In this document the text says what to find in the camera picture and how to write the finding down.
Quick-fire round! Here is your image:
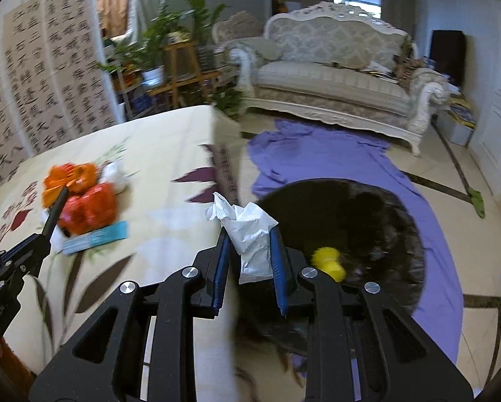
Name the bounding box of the ornate white sofa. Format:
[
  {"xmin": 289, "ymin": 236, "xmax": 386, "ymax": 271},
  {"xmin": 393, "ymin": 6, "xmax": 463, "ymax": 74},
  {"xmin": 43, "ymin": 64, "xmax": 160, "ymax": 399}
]
[{"xmin": 227, "ymin": 1, "xmax": 448, "ymax": 157}]

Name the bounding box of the white paper bag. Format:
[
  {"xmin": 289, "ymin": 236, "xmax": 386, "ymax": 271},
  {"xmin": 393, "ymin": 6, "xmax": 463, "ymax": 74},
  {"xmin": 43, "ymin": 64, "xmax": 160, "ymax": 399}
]
[{"xmin": 204, "ymin": 192, "xmax": 278, "ymax": 284}]

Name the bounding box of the red snack packet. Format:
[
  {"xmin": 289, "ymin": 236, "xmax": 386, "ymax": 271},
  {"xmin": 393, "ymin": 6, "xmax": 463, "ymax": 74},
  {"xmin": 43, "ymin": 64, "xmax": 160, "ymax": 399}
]
[{"xmin": 58, "ymin": 183, "xmax": 118, "ymax": 236}]

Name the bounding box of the wooden plant rack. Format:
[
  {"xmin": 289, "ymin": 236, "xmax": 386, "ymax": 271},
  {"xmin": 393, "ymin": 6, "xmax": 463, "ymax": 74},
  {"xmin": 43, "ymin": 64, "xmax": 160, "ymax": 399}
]
[{"xmin": 116, "ymin": 69, "xmax": 224, "ymax": 119}]

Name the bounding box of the green mop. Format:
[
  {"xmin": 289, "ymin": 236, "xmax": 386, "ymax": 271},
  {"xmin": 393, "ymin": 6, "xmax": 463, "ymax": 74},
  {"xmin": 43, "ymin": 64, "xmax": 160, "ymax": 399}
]
[{"xmin": 437, "ymin": 121, "xmax": 488, "ymax": 218}]

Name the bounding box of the brown curtain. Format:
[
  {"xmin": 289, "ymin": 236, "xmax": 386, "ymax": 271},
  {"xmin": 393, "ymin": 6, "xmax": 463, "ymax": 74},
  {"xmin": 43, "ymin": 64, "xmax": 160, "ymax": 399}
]
[{"xmin": 96, "ymin": 0, "xmax": 134, "ymax": 38}]

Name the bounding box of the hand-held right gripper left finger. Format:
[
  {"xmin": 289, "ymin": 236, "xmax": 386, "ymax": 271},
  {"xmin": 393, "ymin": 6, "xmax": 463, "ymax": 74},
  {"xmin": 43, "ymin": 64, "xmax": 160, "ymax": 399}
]
[{"xmin": 28, "ymin": 229, "xmax": 234, "ymax": 402}]

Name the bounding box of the wooden stool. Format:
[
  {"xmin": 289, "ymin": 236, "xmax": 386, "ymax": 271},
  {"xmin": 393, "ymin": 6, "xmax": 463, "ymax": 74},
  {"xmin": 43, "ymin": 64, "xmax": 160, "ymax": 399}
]
[{"xmin": 164, "ymin": 42, "xmax": 204, "ymax": 110}]

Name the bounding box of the window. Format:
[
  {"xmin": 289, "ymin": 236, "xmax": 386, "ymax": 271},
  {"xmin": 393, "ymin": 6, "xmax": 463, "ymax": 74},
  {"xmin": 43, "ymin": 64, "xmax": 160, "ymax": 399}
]
[{"xmin": 333, "ymin": 0, "xmax": 383, "ymax": 19}]

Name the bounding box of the calligraphy folding screen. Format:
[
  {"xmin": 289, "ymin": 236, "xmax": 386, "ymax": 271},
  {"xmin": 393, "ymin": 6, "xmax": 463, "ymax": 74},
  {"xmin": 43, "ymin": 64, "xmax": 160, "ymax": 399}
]
[{"xmin": 0, "ymin": 0, "xmax": 125, "ymax": 202}]

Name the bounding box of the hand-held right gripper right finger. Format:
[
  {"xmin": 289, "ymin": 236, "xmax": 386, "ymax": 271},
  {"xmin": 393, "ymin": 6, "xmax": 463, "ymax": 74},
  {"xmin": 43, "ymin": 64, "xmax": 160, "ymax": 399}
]
[{"xmin": 269, "ymin": 224, "xmax": 473, "ymax": 402}]

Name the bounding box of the black television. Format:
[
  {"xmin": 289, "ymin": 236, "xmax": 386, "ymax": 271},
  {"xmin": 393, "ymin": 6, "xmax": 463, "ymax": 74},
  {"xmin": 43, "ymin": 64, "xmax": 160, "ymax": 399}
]
[{"xmin": 430, "ymin": 29, "xmax": 466, "ymax": 88}]

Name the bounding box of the tall leafy plant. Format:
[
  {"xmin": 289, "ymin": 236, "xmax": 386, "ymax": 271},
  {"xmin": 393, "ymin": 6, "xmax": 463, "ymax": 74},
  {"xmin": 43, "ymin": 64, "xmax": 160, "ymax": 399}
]
[{"xmin": 183, "ymin": 0, "xmax": 230, "ymax": 47}]

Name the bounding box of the purple floor cloth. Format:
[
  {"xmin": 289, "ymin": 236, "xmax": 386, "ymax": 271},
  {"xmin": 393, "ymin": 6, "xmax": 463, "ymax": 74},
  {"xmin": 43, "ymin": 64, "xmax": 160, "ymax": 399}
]
[{"xmin": 248, "ymin": 118, "xmax": 464, "ymax": 382}]

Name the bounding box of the blue and white box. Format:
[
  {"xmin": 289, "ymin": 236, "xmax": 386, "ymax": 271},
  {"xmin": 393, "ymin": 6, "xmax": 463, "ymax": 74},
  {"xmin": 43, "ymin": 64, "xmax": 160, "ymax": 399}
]
[{"xmin": 61, "ymin": 220, "xmax": 130, "ymax": 255}]

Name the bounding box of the grey sofa cushion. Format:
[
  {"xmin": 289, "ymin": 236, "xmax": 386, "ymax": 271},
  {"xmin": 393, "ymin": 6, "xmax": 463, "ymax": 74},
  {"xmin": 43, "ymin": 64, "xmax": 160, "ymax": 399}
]
[{"xmin": 238, "ymin": 37, "xmax": 282, "ymax": 61}]

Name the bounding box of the ornate white armchair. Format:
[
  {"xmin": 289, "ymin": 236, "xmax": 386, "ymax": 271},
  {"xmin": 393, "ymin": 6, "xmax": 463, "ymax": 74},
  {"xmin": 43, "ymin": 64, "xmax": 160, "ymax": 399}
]
[{"xmin": 212, "ymin": 10, "xmax": 268, "ymax": 64}]

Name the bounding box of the black round bin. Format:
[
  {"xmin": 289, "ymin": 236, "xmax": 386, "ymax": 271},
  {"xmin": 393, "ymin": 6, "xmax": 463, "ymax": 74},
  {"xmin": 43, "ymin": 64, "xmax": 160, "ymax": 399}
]
[{"xmin": 234, "ymin": 179, "xmax": 427, "ymax": 371}]

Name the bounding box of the low floor plant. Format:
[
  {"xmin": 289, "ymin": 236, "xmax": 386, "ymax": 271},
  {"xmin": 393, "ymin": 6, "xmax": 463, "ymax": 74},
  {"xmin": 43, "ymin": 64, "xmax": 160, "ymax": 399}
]
[{"xmin": 212, "ymin": 88, "xmax": 245, "ymax": 118}]

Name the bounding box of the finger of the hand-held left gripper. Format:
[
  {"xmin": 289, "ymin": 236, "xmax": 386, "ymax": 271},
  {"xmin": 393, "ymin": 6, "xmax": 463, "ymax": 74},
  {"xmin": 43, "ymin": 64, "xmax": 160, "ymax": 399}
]
[{"xmin": 7, "ymin": 186, "xmax": 70, "ymax": 279}]

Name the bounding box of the large potted plant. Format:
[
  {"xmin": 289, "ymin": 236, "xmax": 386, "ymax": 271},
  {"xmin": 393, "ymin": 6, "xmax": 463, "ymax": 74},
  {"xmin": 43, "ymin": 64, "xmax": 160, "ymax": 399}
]
[{"xmin": 143, "ymin": 4, "xmax": 185, "ymax": 88}]

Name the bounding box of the floral tablecloth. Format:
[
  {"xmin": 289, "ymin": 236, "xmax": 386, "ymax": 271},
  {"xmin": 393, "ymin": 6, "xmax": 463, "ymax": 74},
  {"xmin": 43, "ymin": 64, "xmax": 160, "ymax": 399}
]
[{"xmin": 0, "ymin": 105, "xmax": 243, "ymax": 402}]

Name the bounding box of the small potted plant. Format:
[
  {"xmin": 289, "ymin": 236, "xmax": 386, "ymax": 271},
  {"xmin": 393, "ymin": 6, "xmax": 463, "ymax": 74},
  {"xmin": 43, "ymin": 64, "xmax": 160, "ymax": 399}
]
[{"xmin": 93, "ymin": 42, "xmax": 143, "ymax": 85}]

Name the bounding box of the patterned cloth on sofa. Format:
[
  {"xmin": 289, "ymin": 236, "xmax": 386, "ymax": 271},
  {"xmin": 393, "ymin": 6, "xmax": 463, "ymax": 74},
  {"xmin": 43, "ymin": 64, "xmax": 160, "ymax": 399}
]
[{"xmin": 395, "ymin": 44, "xmax": 431, "ymax": 85}]

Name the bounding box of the grey storage box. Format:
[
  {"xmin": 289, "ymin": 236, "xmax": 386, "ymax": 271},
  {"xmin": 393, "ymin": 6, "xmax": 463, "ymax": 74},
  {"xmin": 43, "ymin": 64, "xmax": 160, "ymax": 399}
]
[{"xmin": 437, "ymin": 94, "xmax": 477, "ymax": 147}]

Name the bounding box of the white crumpled tissue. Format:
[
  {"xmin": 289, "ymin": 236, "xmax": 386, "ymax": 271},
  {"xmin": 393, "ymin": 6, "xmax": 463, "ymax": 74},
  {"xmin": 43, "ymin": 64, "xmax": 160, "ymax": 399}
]
[{"xmin": 102, "ymin": 161, "xmax": 129, "ymax": 195}]

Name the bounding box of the orange snack packet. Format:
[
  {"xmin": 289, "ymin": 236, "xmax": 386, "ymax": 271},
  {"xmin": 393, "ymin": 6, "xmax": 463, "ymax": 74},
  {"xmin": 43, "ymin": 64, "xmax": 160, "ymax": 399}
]
[{"xmin": 43, "ymin": 162, "xmax": 98, "ymax": 208}]

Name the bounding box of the yellow plastic item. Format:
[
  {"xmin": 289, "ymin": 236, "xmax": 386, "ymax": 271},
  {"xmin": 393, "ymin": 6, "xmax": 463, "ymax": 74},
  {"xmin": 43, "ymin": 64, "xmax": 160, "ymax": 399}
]
[{"xmin": 311, "ymin": 248, "xmax": 347, "ymax": 282}]

